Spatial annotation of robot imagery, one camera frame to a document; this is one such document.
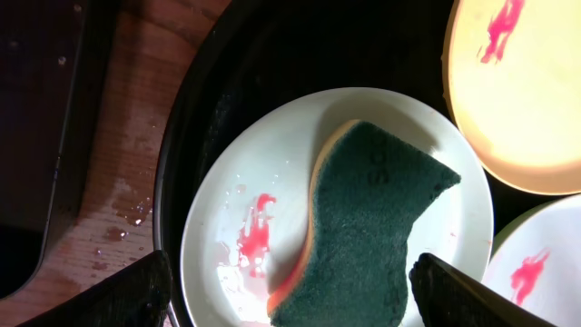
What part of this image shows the yellow plate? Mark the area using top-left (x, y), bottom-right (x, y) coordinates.
top-left (443, 0), bottom-right (580, 195)

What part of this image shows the light blue plate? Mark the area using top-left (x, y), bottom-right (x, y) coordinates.
top-left (483, 194), bottom-right (580, 326)
top-left (179, 88), bottom-right (494, 327)

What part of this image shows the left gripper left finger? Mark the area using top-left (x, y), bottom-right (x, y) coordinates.
top-left (18, 250), bottom-right (172, 327)

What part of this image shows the black rectangular tray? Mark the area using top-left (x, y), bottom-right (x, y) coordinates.
top-left (1, 0), bottom-right (121, 298)

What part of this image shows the green yellow sponge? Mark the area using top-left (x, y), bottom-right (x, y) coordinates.
top-left (267, 120), bottom-right (461, 327)

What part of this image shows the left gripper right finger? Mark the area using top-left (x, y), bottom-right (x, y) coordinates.
top-left (409, 253), bottom-right (554, 327)

